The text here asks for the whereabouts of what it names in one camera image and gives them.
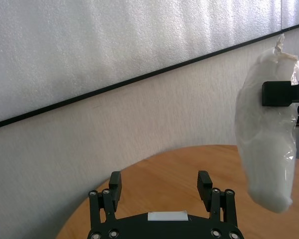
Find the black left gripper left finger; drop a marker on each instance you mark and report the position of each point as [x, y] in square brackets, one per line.
[114, 189]

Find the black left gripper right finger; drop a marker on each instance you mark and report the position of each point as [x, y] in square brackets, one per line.
[205, 191]

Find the white plastic sandbag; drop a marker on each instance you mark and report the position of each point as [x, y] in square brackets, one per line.
[264, 149]

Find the black wall trim strip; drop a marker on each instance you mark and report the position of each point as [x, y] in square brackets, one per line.
[114, 87]

